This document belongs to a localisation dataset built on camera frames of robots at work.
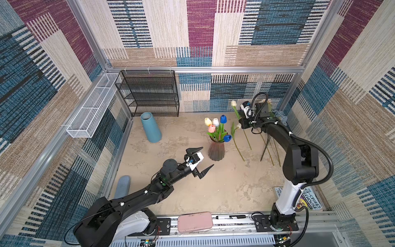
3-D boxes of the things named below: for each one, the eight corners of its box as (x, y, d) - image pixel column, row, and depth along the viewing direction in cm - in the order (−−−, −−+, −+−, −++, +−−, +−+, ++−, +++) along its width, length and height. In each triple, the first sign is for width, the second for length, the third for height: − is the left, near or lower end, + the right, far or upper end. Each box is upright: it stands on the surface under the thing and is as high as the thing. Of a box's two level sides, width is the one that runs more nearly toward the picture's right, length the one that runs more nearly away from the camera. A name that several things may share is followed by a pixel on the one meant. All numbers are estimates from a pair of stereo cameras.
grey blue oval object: (118, 198, 86) (114, 195, 82) (120, 178, 93) (117, 175, 89) (130, 196, 86) (126, 193, 83) (131, 176, 93) (128, 173, 90)
